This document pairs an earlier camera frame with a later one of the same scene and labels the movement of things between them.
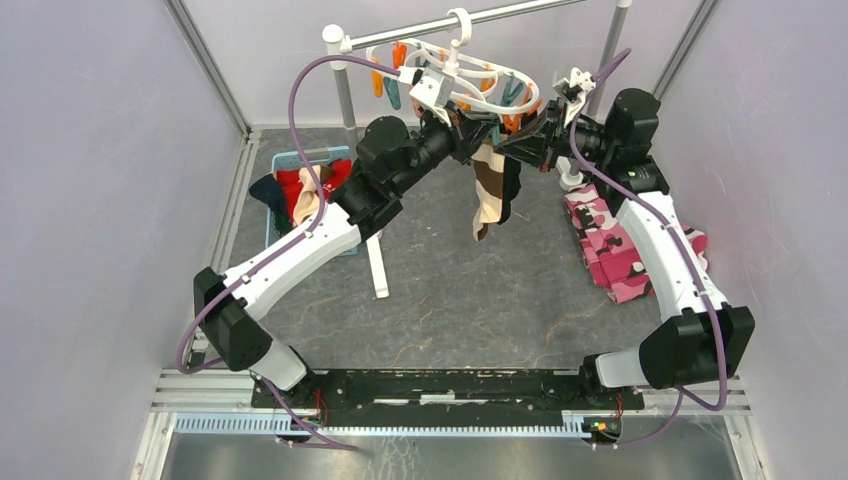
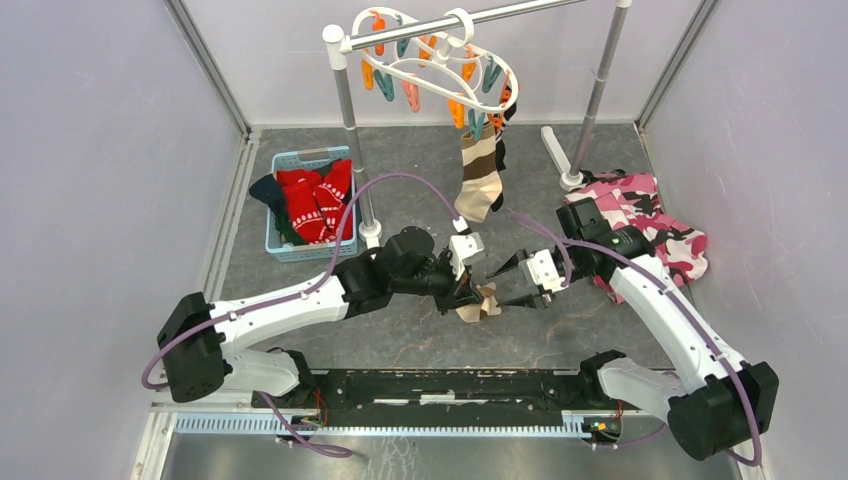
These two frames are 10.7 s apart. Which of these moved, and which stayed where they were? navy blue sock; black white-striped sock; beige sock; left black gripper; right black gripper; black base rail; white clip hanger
Moved: black white-striped sock; right black gripper; beige sock; white clip hanger; left black gripper
Stayed: navy blue sock; black base rail
